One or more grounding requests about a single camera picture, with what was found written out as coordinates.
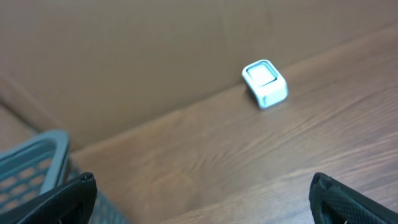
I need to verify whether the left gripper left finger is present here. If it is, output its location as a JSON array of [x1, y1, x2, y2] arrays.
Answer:
[[1, 172, 98, 224]]

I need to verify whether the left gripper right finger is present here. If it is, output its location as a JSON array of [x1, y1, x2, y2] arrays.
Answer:
[[308, 172, 397, 224]]

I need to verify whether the grey plastic mesh basket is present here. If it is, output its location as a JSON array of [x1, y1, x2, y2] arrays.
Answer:
[[1, 130, 127, 224]]

